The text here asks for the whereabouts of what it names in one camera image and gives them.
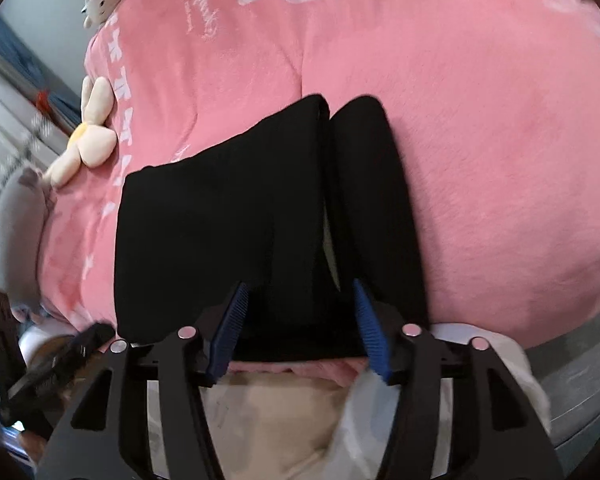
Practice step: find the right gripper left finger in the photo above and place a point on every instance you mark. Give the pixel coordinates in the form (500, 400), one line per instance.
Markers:
(140, 415)

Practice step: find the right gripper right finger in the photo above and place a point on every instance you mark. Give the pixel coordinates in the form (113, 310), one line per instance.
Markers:
(460, 412)

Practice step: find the black pants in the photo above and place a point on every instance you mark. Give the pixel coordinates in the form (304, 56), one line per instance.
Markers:
(299, 208)

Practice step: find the grey plush pillow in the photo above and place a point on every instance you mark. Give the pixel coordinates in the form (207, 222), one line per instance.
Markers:
(23, 213)

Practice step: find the cream flower plush toy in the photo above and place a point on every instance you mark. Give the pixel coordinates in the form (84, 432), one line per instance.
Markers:
(92, 141)

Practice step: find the grey curtain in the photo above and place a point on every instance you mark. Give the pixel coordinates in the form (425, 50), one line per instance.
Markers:
(35, 119)

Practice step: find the pink fleece blanket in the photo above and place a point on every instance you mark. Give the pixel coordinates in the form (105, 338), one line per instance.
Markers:
(442, 154)

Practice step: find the grey bed frame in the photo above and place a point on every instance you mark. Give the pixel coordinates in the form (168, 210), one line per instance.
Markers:
(568, 369)

